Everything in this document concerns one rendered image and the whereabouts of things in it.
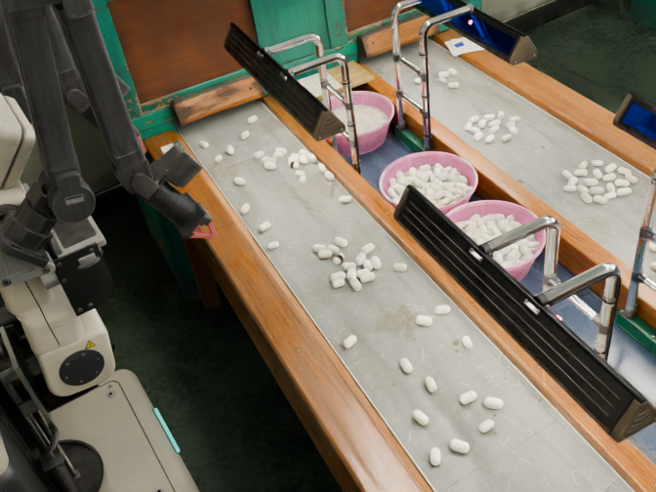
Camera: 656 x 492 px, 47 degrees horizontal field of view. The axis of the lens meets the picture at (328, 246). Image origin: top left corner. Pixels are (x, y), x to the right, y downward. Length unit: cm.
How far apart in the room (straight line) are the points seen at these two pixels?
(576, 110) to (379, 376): 111
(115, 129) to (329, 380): 66
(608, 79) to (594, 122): 180
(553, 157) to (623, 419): 117
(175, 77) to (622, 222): 139
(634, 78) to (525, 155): 198
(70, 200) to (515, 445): 94
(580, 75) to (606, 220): 220
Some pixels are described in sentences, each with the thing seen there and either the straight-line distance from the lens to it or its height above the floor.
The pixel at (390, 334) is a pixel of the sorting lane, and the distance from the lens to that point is 169.
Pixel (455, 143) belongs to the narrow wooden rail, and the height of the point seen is 76.
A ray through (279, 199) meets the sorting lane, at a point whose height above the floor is 74.
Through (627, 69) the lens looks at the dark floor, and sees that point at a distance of 420.
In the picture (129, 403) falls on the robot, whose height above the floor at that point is 28.
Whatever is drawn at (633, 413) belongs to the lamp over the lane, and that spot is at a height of 109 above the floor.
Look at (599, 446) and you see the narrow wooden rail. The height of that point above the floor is 76.
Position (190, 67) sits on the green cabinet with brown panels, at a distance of 247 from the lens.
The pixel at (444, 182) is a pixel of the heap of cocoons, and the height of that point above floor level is 72.
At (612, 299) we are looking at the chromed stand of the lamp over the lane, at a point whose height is 104.
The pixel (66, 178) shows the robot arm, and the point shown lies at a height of 129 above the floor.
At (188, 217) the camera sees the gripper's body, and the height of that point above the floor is 109.
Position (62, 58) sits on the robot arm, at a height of 131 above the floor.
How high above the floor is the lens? 199
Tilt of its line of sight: 40 degrees down
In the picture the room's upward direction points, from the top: 10 degrees counter-clockwise
